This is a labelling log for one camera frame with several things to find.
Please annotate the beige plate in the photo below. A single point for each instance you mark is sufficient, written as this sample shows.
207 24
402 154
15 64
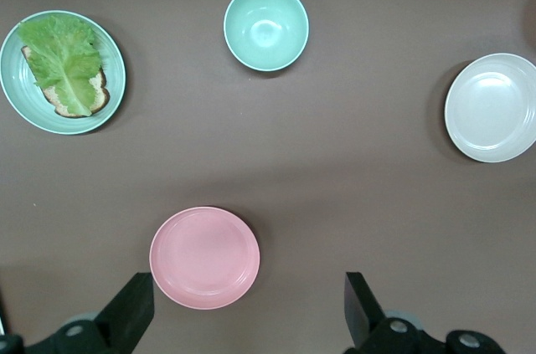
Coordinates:
490 107

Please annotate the pink plate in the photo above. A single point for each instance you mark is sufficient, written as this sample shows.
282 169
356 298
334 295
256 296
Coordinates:
205 258

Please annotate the brown table cover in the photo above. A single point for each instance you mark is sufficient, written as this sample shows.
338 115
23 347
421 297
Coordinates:
293 170

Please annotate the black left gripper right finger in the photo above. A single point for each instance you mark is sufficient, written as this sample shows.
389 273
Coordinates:
362 312

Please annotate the bread slice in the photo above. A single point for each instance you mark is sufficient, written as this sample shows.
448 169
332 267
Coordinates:
99 95

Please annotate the green bowl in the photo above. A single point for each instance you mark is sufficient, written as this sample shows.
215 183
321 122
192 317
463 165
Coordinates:
266 27

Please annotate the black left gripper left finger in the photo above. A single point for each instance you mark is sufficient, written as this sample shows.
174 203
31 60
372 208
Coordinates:
125 312

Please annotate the green plate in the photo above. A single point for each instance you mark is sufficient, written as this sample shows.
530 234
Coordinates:
114 73

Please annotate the green lettuce leaf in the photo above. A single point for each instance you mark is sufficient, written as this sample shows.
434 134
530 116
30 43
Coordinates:
63 61

